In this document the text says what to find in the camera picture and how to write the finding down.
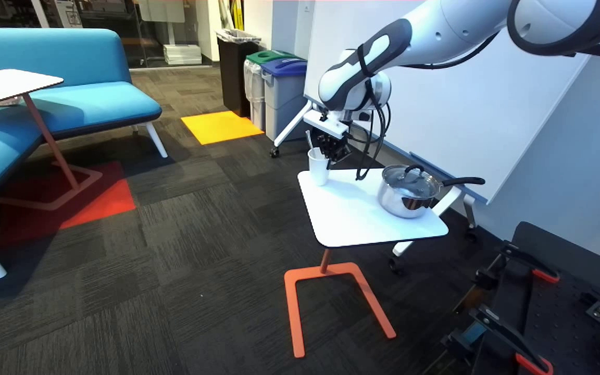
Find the white side table pink base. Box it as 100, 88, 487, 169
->
0, 69, 104, 211

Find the glass pot lid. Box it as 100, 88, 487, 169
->
382, 164, 442, 199

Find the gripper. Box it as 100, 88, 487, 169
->
305, 130, 354, 170

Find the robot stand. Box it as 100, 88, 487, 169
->
425, 221, 600, 375

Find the row of waste bins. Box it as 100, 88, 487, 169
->
216, 29, 309, 142

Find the blue sofa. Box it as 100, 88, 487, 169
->
0, 27, 168, 280

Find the silver saucepan with black handle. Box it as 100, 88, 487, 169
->
377, 164, 486, 219

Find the rolling whiteboard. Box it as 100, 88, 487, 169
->
270, 0, 592, 275

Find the white cup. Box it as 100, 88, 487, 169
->
308, 147, 331, 186

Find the stack of white boards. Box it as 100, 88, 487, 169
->
163, 44, 203, 66

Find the black clamp with orange tips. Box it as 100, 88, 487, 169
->
442, 305, 555, 375
473, 241, 561, 292

